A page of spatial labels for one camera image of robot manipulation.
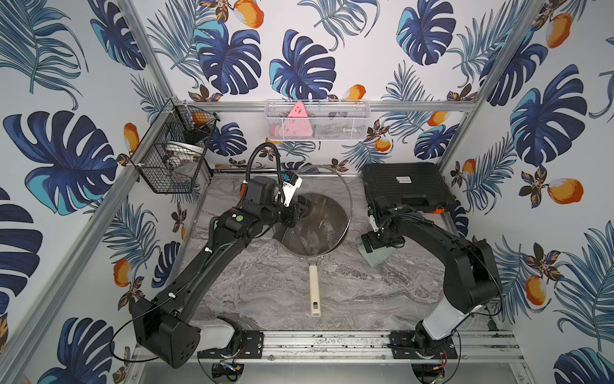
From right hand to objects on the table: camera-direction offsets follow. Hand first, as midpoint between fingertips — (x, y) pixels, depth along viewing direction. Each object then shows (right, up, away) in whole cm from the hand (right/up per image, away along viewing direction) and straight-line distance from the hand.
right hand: (380, 242), depth 91 cm
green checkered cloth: (-1, -6, +2) cm, 6 cm away
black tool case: (+24, +23, +19) cm, 38 cm away
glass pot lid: (-22, +15, -10) cm, 28 cm away
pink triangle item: (-32, +45, 0) cm, 55 cm away
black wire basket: (-76, +32, -7) cm, 83 cm away
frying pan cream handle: (-25, -14, -17) cm, 34 cm away
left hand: (-29, +16, -18) cm, 38 cm away
